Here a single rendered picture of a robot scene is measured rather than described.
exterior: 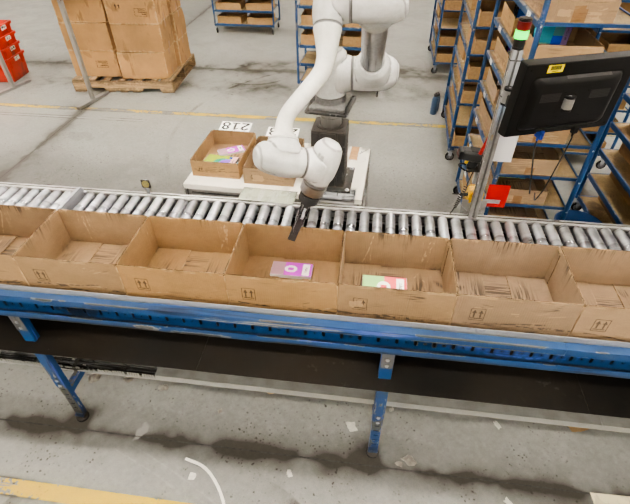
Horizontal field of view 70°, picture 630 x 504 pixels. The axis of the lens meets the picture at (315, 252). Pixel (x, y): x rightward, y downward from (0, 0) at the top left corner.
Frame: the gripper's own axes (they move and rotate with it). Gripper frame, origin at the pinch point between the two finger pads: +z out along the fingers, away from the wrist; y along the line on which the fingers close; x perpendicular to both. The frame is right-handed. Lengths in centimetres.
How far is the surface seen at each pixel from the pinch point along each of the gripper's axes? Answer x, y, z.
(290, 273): -4.0, -10.4, 11.3
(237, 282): 13.9, -28.8, 5.7
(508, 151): -81, 61, -38
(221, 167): 44, 78, 38
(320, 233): -9.5, 0.1, -4.0
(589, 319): -96, -28, -31
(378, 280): -33.6, -15.7, -5.2
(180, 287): 32.3, -28.9, 17.8
